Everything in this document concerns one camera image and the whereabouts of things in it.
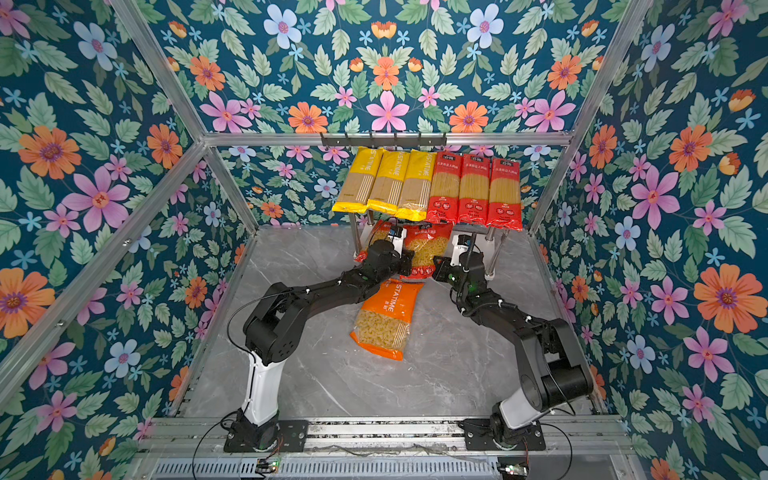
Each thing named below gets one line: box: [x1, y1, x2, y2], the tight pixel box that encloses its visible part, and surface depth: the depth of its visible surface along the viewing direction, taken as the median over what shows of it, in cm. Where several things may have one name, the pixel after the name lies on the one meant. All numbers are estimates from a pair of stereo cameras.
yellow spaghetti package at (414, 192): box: [395, 150, 438, 222], surface depth 81 cm
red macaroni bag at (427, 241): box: [400, 223, 454, 280], surface depth 94 cm
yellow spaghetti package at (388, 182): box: [367, 150, 411, 215], surface depth 83 cm
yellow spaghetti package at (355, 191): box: [332, 146, 385, 214], surface depth 82 cm
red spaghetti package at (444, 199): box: [427, 151, 462, 223], surface depth 80 cm
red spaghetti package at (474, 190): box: [458, 154, 491, 226], surface depth 80 cm
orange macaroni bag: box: [350, 278, 424, 361], surface depth 92 cm
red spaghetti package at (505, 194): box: [486, 157, 523, 232], surface depth 78 cm
